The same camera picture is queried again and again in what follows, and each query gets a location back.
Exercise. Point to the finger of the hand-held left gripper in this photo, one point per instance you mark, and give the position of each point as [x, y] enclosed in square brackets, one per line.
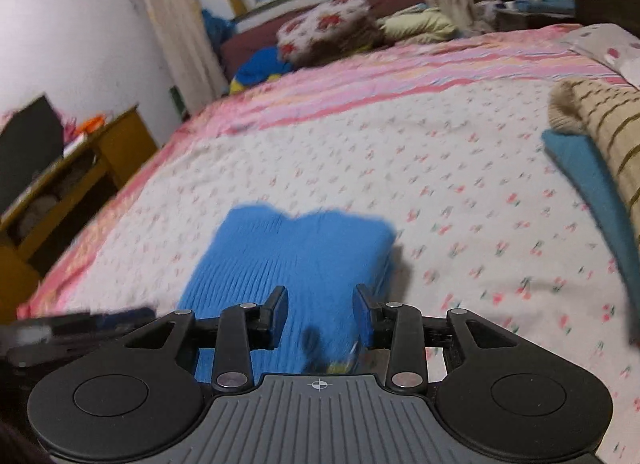
[110, 321]

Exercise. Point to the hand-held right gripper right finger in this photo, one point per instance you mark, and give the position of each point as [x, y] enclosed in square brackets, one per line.
[362, 319]

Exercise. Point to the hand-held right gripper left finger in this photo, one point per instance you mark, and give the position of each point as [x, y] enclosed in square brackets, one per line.
[277, 316]

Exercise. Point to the blue yellow-striped knit sweater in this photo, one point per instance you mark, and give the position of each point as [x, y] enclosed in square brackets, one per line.
[300, 254]

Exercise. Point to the pile of blue clothes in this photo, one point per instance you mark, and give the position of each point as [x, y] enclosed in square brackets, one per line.
[540, 5]

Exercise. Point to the wooden desk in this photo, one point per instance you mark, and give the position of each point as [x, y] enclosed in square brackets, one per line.
[120, 149]

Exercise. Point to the cherry print pink bedsheet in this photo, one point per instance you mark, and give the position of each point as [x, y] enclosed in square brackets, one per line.
[400, 144]

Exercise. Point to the black monitor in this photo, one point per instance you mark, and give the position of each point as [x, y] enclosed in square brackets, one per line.
[27, 154]

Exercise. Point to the pink toy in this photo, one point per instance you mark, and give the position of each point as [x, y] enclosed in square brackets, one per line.
[69, 130]

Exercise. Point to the orange object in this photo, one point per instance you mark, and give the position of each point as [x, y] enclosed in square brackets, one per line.
[92, 123]

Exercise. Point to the green bottle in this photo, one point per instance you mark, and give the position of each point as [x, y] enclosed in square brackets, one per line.
[177, 101]

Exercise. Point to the blue and yellow cloth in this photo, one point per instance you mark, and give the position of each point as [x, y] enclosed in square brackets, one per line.
[257, 71]

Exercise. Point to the folded teal blanket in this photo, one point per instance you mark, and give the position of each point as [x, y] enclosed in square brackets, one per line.
[595, 179]

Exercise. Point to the maroon bed cover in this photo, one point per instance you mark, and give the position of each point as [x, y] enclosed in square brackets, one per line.
[250, 41]

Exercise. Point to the blue hanging cloth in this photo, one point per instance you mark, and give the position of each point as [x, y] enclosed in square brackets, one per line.
[217, 26]

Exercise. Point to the floral red pillow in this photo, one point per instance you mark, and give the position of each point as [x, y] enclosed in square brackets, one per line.
[325, 24]

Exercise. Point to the pale green pillow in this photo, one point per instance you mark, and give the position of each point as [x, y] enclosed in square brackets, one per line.
[420, 24]

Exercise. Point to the folded beige striped sweater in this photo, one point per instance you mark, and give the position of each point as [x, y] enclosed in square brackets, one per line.
[610, 129]

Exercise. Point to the dark nightstand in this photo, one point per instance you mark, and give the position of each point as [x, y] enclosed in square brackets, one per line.
[505, 19]

